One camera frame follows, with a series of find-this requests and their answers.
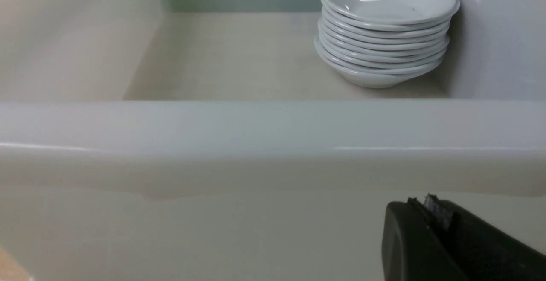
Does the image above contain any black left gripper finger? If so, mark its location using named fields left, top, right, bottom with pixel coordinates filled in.
left=382, top=194, right=546, bottom=281

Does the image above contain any stack of white dishes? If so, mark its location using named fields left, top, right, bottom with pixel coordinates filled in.
left=314, top=0, right=461, bottom=89

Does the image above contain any large white plastic tub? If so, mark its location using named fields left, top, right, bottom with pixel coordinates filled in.
left=0, top=0, right=545, bottom=281

